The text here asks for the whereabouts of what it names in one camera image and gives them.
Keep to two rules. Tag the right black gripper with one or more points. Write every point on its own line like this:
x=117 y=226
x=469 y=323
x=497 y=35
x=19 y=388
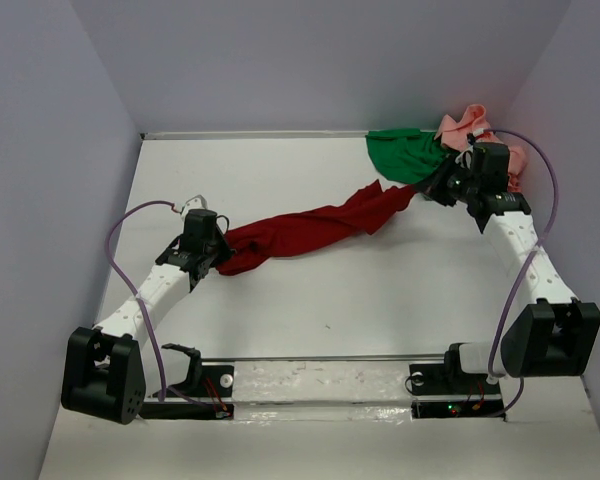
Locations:
x=440 y=181

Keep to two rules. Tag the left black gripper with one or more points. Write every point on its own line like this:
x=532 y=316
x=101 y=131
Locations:
x=219 y=255

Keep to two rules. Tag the red t-shirt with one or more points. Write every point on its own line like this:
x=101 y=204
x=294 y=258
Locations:
x=295 y=234

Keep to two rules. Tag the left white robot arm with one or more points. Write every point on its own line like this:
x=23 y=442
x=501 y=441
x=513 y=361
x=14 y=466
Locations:
x=113 y=366

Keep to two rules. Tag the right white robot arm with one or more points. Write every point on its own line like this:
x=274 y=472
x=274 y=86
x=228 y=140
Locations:
x=544 y=330

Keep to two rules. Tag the green t-shirt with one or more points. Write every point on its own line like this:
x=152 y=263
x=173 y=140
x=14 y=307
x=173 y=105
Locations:
x=407 y=156

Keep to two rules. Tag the pink t-shirt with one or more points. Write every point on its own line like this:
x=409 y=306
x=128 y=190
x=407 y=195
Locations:
x=454 y=134

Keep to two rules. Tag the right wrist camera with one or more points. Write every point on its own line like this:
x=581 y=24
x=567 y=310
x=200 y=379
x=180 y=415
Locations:
x=464 y=158

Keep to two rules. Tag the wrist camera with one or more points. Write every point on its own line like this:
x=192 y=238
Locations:
x=464 y=158
x=194 y=203

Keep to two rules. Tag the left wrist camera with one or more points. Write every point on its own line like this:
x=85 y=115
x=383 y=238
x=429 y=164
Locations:
x=194 y=203

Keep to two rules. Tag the metal rail front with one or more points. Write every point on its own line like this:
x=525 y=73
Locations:
x=435 y=357

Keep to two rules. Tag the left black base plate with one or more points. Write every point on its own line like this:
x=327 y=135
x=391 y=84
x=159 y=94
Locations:
x=211 y=399

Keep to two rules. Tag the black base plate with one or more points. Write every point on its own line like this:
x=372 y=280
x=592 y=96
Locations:
x=211 y=399
x=437 y=394

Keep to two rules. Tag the metal rail back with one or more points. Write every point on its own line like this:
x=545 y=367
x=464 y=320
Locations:
x=245 y=135

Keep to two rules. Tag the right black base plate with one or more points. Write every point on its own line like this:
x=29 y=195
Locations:
x=437 y=394

